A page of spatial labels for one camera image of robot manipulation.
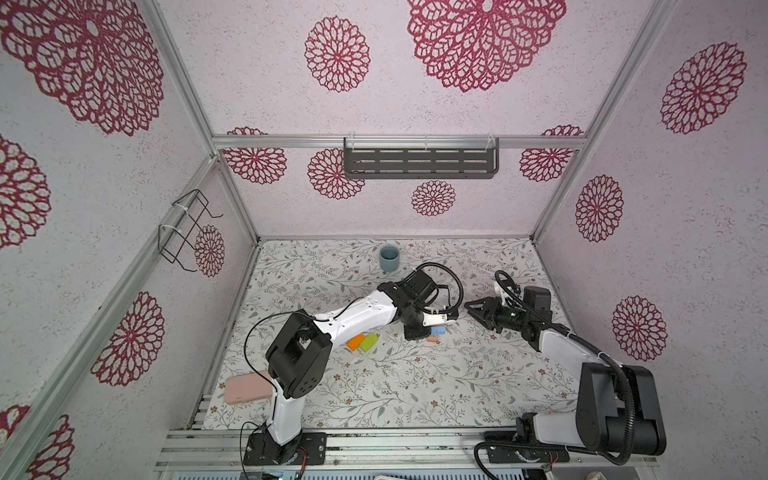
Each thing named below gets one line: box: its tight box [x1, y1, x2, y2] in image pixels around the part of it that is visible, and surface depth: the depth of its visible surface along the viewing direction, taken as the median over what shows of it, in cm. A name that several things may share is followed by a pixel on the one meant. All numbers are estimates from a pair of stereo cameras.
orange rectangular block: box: [346, 333, 366, 351], surface depth 93 cm
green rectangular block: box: [359, 333, 379, 352], surface depth 94 cm
